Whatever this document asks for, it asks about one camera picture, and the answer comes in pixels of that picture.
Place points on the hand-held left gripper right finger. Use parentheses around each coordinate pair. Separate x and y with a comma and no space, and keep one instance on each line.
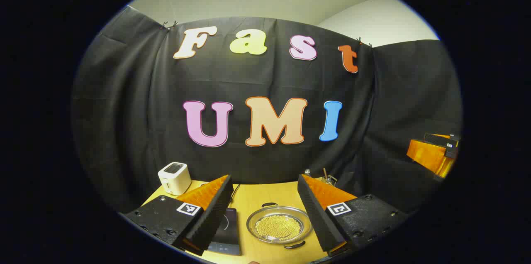
(315,218)

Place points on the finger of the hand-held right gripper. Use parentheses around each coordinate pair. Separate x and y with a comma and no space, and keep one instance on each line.
(429,154)

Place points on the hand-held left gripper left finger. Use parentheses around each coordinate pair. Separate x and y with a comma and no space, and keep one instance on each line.
(215,214)

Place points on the black induction cooktop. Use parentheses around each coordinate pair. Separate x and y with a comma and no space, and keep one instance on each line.
(228,230)

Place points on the steel pot with beans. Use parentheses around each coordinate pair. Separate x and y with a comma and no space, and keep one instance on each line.
(278,226)

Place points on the clear glass cup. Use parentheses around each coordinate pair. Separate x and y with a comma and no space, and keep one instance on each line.
(330,179)

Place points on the white toaster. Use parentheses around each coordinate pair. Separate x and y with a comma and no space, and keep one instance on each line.
(174,177)

